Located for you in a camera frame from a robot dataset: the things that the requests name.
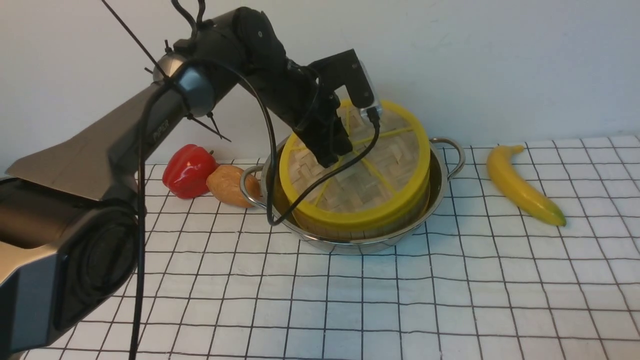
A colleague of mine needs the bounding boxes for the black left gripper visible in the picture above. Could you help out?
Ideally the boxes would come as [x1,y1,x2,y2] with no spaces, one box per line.
[254,60,354,169]

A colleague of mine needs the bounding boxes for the woven bamboo steamer lid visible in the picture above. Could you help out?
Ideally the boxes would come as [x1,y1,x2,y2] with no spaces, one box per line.
[278,100,431,232]

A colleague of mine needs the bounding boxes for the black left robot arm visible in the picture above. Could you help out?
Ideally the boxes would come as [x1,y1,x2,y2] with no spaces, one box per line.
[1,0,371,360]

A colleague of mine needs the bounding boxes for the brown potato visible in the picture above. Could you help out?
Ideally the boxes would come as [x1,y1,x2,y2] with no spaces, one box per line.
[206,164,253,208]

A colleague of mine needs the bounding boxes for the red bell pepper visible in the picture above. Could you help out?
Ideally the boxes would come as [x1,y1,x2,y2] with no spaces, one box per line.
[162,144,219,199]

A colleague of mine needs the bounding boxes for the yellow banana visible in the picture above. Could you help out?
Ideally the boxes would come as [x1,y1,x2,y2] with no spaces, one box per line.
[486,145,567,227]

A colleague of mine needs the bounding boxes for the white checkered tablecloth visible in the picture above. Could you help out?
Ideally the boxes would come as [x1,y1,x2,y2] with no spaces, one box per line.
[20,136,640,360]

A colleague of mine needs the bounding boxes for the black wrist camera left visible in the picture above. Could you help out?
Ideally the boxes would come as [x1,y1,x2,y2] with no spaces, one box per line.
[308,48,383,122]

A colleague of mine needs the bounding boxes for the stainless steel two-handled pot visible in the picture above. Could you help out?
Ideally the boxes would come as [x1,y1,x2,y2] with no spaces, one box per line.
[239,137,466,256]

